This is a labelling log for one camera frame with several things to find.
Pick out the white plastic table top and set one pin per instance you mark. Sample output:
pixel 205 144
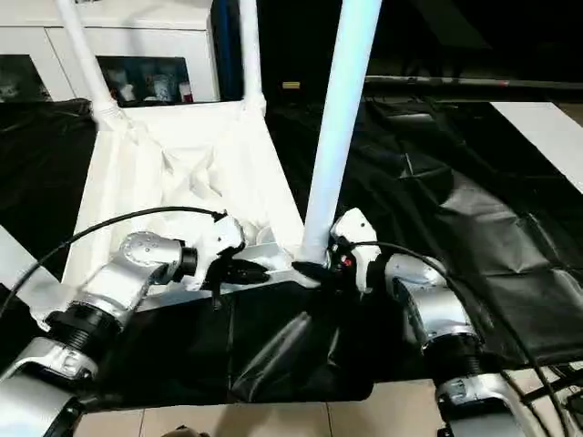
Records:
pixel 182 150

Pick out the white plastic table leg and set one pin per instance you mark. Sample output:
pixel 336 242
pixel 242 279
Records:
pixel 23 259
pixel 251 54
pixel 337 114
pixel 84 54

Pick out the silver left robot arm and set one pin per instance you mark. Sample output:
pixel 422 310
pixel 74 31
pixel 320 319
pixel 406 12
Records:
pixel 136 255

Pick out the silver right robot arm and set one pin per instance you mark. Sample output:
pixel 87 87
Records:
pixel 432 309

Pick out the black mat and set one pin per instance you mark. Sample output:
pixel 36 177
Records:
pixel 455 205

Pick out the red fire extinguisher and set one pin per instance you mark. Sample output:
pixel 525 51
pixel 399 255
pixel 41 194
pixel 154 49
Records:
pixel 115 84

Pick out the silver metal bar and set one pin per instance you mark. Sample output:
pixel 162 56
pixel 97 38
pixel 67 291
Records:
pixel 455 82

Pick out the black case with yellow label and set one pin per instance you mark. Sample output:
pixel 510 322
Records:
pixel 291 45

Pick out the white cabinet with windows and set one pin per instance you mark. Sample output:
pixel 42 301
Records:
pixel 159 36

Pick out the white flat board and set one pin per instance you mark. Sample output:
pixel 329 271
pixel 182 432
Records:
pixel 546 132

